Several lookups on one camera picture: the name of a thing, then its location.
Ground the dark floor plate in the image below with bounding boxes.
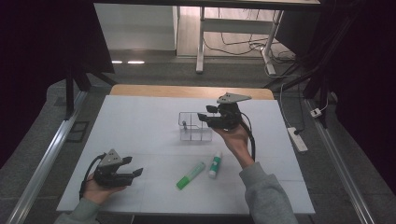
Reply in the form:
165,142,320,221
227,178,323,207
65,120,91,144

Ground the person's right hand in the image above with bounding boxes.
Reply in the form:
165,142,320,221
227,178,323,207
212,121,256,171

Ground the white metal desk frame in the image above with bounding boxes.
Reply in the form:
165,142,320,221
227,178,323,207
195,6,286,77

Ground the white table cover board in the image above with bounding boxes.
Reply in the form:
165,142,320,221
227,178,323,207
56,94,316,217

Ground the aluminium rail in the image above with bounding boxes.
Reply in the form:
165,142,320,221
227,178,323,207
6,90,89,224
304,98,376,224

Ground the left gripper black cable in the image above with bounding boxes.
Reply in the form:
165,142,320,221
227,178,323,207
78,152,107,201

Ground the dark curtain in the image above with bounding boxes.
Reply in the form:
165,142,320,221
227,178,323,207
275,0,396,195
0,0,116,171

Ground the white power strip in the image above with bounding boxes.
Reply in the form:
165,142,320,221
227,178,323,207
287,126,309,153

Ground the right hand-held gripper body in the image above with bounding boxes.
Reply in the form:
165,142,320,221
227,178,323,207
206,91,252,131

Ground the person's left hand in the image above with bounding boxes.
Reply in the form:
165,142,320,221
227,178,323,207
82,173,129,206

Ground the green highlighter marker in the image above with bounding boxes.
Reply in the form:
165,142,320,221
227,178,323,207
176,161,206,190

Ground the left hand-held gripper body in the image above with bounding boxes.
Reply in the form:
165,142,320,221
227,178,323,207
92,148,135,189

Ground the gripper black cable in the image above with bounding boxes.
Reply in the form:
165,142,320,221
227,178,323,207
238,111,257,162
78,152,107,201

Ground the black metal stand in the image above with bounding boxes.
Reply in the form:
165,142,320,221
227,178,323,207
63,69,119,121

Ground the wooden table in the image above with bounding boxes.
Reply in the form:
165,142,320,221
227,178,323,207
109,83,276,101

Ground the clear plastic organizer box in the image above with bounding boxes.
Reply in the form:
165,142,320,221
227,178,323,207
177,111,214,143

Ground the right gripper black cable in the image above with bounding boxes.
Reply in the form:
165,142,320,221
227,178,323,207
238,111,257,162

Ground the white cabinet panel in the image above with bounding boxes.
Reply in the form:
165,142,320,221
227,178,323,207
93,3,180,51

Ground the green white glue stick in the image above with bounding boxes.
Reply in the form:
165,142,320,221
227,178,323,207
207,150,223,179

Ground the tangle of floor cables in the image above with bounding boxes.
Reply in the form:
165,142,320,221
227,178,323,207
204,29,297,64

